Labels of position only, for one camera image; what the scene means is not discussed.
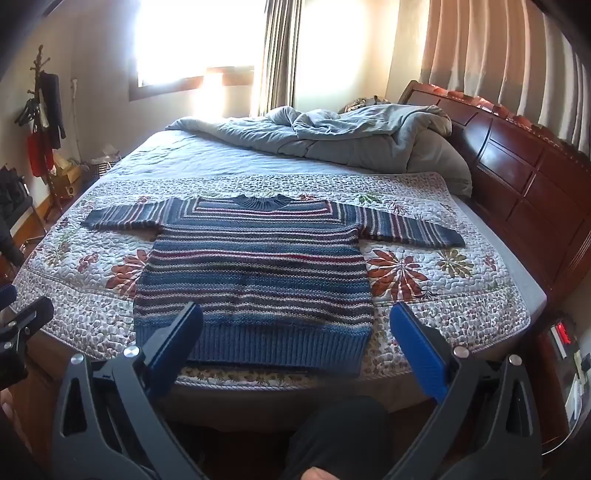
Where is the black jacket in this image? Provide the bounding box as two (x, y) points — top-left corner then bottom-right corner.
(0, 215), (24, 268)

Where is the dark hanging coat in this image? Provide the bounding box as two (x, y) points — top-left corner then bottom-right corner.
(39, 71), (66, 149)

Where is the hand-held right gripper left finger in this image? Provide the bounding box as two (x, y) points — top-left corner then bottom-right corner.
(52, 302), (208, 480)

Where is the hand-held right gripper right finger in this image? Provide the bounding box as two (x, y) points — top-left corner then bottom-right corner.
(388, 302), (543, 480)

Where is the floral quilted bedspread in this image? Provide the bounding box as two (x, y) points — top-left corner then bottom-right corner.
(11, 172), (532, 393)

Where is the wooden coat rack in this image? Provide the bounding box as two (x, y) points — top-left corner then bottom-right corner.
(14, 45), (68, 213)

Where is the wooden nightstand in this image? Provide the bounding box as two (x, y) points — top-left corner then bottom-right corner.
(536, 305), (591, 453)

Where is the beige pleated curtain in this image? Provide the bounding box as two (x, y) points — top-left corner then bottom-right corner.
(385, 0), (591, 153)

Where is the wooden framed window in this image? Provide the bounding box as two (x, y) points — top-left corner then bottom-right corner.
(128, 0), (269, 102)

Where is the striped knit sweater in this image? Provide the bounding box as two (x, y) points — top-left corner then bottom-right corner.
(81, 194), (466, 376)

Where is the camouflage cloth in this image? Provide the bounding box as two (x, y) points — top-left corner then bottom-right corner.
(339, 95), (391, 114)

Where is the grey duvet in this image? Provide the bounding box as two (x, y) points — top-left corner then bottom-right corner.
(165, 102), (472, 198)

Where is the cardboard box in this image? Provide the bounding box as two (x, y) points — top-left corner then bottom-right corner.
(48, 157), (84, 199)

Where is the white wall conduit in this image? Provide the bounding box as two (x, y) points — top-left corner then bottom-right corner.
(71, 78), (80, 162)

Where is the brown bed base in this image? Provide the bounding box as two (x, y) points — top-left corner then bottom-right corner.
(18, 332), (439, 432)

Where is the woven basket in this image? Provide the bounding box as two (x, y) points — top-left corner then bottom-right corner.
(83, 145), (123, 181)

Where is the black chair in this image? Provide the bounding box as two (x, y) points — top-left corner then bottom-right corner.
(0, 164), (35, 273)

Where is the black clock red display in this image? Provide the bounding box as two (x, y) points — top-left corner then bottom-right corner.
(549, 318), (578, 361)

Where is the grey striped window curtain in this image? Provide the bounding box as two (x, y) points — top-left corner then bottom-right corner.
(249, 0), (305, 118)

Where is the red-brown wooden headboard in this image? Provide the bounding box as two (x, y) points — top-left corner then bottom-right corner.
(398, 80), (591, 305)

